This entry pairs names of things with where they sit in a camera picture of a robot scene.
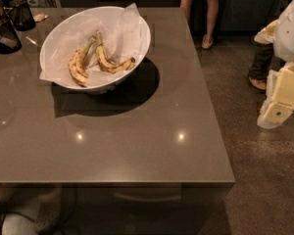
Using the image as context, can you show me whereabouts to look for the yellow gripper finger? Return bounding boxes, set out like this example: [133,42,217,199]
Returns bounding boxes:
[257,63,294,129]

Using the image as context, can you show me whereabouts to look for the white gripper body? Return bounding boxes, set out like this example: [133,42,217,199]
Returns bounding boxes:
[255,0,294,62]

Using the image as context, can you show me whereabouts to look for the white bowl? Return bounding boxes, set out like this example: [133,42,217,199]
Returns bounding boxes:
[39,5,152,94]

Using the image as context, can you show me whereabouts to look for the person in dark trousers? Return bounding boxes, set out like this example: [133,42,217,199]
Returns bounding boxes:
[248,0,292,93]

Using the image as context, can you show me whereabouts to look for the person in shorts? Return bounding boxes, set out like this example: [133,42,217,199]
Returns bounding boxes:
[179,0,221,50]

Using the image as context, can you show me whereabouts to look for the white paper liner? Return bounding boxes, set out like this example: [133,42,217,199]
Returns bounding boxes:
[38,2,146,87]

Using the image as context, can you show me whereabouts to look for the small wrapper on table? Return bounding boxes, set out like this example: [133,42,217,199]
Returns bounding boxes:
[33,13,48,23]

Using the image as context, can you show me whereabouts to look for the small shiny utensil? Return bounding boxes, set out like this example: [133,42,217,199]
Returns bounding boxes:
[25,36,39,47]

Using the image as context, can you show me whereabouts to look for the black mesh pen cup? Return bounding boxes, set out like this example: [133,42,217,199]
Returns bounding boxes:
[6,0,36,31]

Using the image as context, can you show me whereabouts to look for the dark appliance at left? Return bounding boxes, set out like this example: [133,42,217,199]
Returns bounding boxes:
[0,0,22,54]

